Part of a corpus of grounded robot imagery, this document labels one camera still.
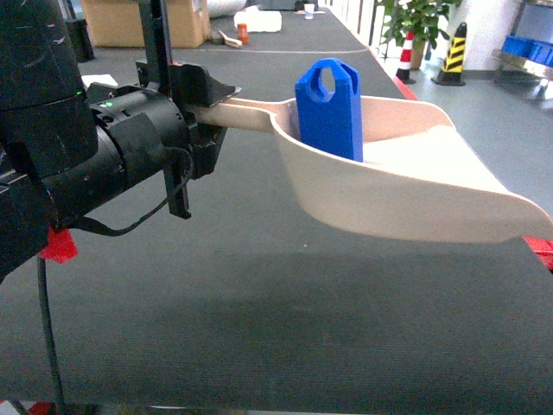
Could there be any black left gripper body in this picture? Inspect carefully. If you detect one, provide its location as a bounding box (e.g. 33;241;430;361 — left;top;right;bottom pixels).
87;62;240;219

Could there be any blue plastic part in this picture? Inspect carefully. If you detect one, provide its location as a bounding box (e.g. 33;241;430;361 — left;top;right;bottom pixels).
295;58;364;162

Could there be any beige plastic dustpan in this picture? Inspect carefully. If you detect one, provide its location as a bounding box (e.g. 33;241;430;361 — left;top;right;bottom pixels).
194;96;552;243

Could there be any steel shelf rack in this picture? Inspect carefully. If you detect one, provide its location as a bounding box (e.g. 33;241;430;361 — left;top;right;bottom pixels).
493;1;552;104

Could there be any large cardboard box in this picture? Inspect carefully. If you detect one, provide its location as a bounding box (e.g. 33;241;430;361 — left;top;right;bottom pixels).
81;0;211;48

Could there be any black plastic box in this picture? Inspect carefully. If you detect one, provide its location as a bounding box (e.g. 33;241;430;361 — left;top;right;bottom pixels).
66;19;95;63

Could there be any orange can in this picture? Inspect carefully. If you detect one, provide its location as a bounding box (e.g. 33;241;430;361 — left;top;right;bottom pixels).
237;23;249;45

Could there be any red tape tag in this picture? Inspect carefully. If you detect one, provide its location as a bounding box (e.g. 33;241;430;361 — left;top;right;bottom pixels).
38;227;79;264

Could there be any white foam block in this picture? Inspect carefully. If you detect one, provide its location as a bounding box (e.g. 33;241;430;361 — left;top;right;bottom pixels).
233;10;283;33

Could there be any white paper cup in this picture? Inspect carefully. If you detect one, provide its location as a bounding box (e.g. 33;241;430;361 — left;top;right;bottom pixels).
303;3;315;20

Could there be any red white traffic cone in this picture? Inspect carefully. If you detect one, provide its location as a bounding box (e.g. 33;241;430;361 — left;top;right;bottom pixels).
396;30;416;85

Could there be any green potted plant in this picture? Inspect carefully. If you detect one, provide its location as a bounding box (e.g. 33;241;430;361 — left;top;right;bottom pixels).
375;0;462;69

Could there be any yellow black striped bollard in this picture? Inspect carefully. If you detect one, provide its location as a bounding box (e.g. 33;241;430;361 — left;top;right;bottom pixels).
431;22;467;86

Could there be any black cable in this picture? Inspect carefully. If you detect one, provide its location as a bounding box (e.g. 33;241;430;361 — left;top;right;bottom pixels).
36;146;194;415

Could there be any wooden handled brush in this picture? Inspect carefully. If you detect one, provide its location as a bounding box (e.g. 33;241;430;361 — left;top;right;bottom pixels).
208;30;243;48

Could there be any red table frame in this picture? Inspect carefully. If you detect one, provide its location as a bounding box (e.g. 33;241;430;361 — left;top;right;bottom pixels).
361;63;552;268

